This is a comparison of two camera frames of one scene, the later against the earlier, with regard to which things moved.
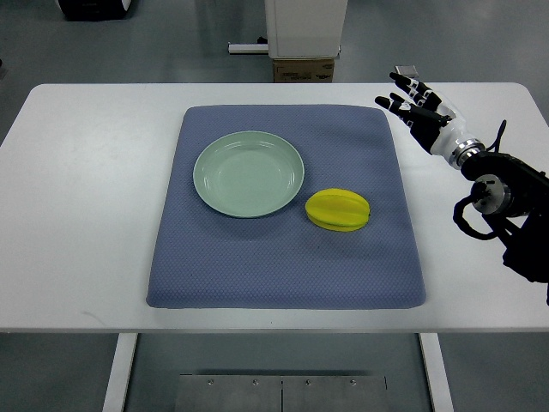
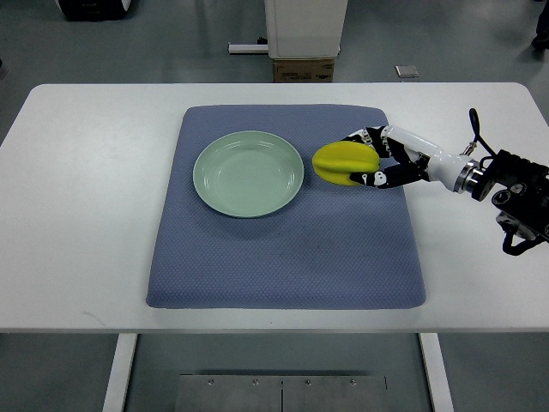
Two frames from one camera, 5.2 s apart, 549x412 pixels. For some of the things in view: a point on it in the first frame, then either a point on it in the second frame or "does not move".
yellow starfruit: (338, 209) to (336, 161)
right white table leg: (436, 372) does not move
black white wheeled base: (94, 9) does not move
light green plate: (248, 173) does not move
